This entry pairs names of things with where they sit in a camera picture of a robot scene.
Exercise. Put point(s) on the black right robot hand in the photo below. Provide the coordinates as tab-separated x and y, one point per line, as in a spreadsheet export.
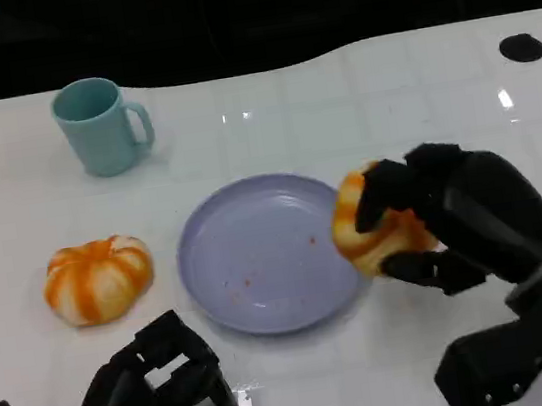
494	212

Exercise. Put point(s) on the orange and white bread roll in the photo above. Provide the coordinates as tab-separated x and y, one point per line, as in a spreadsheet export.
356	236
98	283

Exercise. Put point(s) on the black table grommet hole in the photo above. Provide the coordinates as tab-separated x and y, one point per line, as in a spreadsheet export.
522	48

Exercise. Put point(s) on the lilac plate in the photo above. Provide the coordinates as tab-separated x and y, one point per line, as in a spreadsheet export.
263	254

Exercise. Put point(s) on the pale green mug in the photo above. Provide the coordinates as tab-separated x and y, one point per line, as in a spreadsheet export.
97	134

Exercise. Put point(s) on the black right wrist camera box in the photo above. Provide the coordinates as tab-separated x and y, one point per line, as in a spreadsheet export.
505	357

